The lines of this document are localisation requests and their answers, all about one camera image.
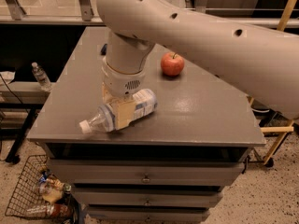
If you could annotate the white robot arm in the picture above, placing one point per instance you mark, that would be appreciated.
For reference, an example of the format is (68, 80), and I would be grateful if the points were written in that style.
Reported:
(261, 62)

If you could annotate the plastic bottle in basket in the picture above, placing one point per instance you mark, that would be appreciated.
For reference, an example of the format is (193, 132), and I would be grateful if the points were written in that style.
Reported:
(49, 211)

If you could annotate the grey drawer cabinet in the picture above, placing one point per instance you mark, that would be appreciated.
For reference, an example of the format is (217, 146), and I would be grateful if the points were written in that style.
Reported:
(169, 166)

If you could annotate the yellow snack bag in basket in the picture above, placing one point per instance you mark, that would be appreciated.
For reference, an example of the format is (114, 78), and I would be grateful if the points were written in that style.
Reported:
(52, 195)

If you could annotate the red apple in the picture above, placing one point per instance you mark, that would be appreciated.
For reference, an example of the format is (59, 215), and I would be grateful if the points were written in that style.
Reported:
(172, 64)

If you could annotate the grey side shelf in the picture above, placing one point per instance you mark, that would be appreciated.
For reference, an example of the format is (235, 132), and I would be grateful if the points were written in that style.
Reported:
(22, 92)

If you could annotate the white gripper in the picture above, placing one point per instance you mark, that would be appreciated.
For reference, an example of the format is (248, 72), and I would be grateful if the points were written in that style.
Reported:
(121, 84)

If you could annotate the yellow wooden frame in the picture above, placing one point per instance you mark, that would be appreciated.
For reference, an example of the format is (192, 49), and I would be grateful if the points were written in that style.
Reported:
(282, 132)

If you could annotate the black wire basket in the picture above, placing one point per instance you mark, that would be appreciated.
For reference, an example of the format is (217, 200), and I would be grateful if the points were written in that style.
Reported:
(35, 179)

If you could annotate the metal rail with brackets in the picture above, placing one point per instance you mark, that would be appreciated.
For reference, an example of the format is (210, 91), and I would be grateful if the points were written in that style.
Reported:
(259, 12)

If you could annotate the small clear bottle on shelf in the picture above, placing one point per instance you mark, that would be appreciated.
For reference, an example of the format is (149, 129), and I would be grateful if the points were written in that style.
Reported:
(41, 77)

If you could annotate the clear water bottle blue label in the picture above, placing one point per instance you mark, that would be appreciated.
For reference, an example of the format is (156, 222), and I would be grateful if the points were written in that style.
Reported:
(104, 118)

